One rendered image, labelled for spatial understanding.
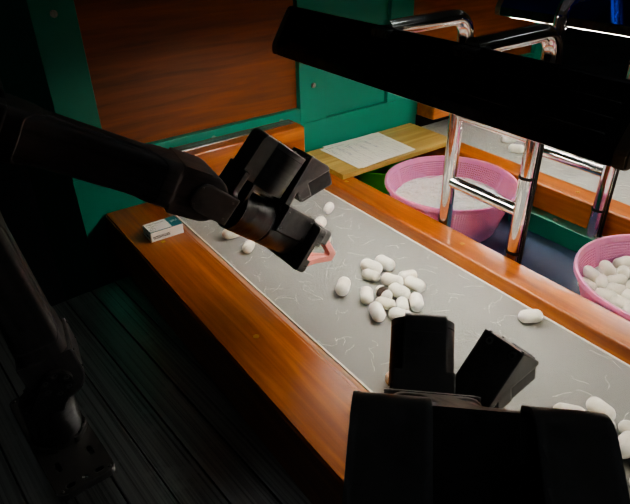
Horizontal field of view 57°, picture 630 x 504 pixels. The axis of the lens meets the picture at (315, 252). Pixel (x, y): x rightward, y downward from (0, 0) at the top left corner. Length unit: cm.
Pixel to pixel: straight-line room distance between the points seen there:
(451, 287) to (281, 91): 58
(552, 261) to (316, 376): 60
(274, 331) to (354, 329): 12
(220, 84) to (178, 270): 42
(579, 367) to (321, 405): 35
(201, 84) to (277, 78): 17
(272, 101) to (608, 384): 83
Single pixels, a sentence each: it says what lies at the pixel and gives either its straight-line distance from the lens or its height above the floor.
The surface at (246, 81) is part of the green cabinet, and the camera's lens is 122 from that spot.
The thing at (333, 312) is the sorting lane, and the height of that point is 74.
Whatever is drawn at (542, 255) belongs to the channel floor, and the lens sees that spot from 119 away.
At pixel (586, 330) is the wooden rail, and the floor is 76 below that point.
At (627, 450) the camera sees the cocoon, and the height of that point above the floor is 76.
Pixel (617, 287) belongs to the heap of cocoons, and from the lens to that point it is 101.
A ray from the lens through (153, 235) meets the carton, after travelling 103.
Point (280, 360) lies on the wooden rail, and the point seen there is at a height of 77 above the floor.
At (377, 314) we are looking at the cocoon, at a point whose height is 76.
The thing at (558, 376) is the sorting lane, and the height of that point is 74.
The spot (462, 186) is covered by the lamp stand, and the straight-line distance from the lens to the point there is 101.
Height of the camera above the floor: 127
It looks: 32 degrees down
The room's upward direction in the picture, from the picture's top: 1 degrees counter-clockwise
